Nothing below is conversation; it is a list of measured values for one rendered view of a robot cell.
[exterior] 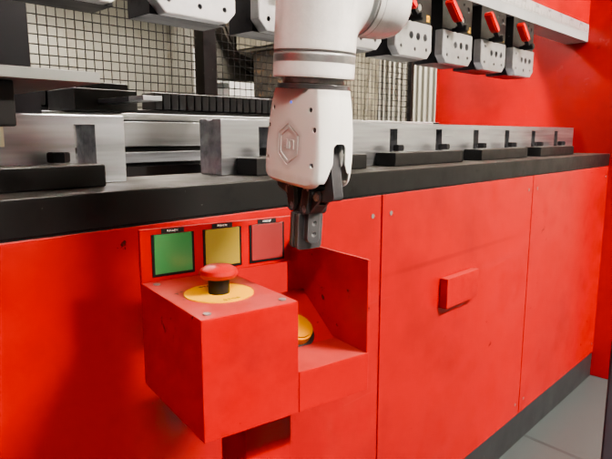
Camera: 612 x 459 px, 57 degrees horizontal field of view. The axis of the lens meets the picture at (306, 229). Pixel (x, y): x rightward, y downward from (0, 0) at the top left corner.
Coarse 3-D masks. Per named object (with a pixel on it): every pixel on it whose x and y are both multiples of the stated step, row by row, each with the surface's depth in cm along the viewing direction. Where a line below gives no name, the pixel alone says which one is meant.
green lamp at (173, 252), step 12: (156, 240) 63; (168, 240) 64; (180, 240) 65; (156, 252) 63; (168, 252) 64; (180, 252) 65; (156, 264) 63; (168, 264) 64; (180, 264) 65; (192, 264) 66
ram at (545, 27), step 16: (480, 0) 150; (496, 0) 157; (544, 0) 179; (560, 0) 189; (576, 0) 199; (528, 16) 173; (544, 16) 181; (576, 16) 201; (544, 32) 191; (560, 32) 192; (576, 32) 203
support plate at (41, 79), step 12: (0, 72) 47; (12, 72) 47; (24, 72) 48; (36, 72) 49; (48, 72) 50; (60, 72) 50; (72, 72) 51; (84, 72) 52; (96, 72) 53; (24, 84) 54; (36, 84) 54; (48, 84) 54; (60, 84) 54; (72, 84) 54; (84, 84) 54
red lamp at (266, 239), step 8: (264, 224) 71; (272, 224) 71; (280, 224) 72; (256, 232) 70; (264, 232) 71; (272, 232) 72; (280, 232) 72; (256, 240) 70; (264, 240) 71; (272, 240) 72; (280, 240) 72; (256, 248) 70; (264, 248) 71; (272, 248) 72; (280, 248) 73; (256, 256) 71; (264, 256) 71; (272, 256) 72; (280, 256) 73
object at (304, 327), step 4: (300, 316) 66; (300, 320) 66; (304, 320) 66; (300, 324) 65; (304, 324) 66; (308, 324) 66; (300, 328) 65; (304, 328) 65; (308, 328) 65; (300, 332) 64; (304, 332) 65; (308, 332) 65; (300, 336) 64; (304, 336) 64; (308, 336) 65; (300, 340) 64; (304, 340) 64; (308, 340) 65
